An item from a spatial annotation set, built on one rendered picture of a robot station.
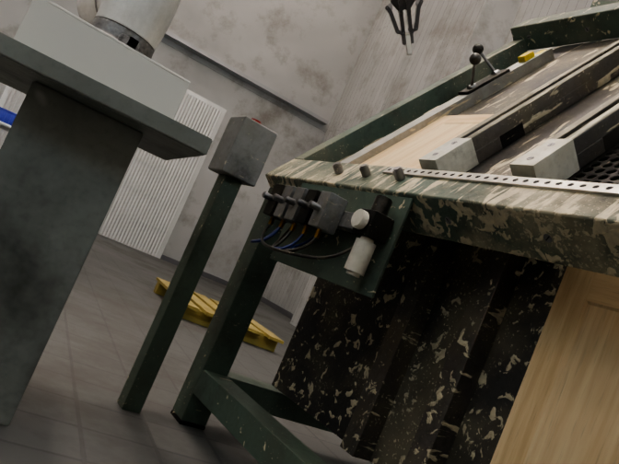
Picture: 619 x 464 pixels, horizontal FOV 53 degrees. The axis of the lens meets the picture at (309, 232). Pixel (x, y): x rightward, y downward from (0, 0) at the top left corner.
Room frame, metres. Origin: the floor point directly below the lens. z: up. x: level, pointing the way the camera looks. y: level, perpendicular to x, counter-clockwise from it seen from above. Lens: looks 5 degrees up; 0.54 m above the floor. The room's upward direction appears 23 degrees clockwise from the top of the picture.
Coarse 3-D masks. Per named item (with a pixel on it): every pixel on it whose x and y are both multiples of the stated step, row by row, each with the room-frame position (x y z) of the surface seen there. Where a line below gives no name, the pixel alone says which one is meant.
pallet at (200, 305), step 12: (156, 288) 5.15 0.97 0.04; (192, 300) 4.70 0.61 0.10; (204, 300) 5.04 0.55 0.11; (192, 312) 4.34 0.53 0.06; (204, 312) 4.31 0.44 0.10; (204, 324) 4.39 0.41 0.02; (252, 324) 4.84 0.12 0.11; (252, 336) 4.53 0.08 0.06; (264, 336) 4.56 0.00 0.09; (276, 336) 4.64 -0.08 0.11; (264, 348) 4.58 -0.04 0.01
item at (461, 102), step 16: (528, 64) 2.06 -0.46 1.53; (496, 80) 2.00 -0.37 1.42; (512, 80) 2.04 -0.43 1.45; (464, 96) 1.96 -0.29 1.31; (480, 96) 1.98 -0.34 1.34; (432, 112) 1.93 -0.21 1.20; (448, 112) 1.93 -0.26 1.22; (400, 128) 1.91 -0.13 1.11; (416, 128) 1.89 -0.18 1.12; (384, 144) 1.84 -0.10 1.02; (352, 160) 1.80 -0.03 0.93
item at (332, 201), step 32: (288, 192) 1.62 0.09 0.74; (320, 192) 1.51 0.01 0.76; (352, 192) 1.56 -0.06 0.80; (288, 224) 1.77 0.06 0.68; (320, 224) 1.45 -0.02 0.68; (352, 224) 1.36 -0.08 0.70; (384, 224) 1.36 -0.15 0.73; (288, 256) 1.71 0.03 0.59; (320, 256) 1.43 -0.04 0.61; (352, 256) 1.37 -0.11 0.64; (384, 256) 1.37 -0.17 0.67; (352, 288) 1.43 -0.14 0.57
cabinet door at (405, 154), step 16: (432, 128) 1.85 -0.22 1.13; (448, 128) 1.80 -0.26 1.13; (464, 128) 1.74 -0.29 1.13; (400, 144) 1.84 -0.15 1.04; (416, 144) 1.79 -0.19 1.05; (432, 144) 1.73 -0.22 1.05; (368, 160) 1.81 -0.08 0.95; (384, 160) 1.76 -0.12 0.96; (400, 160) 1.71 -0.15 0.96; (416, 160) 1.65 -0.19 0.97
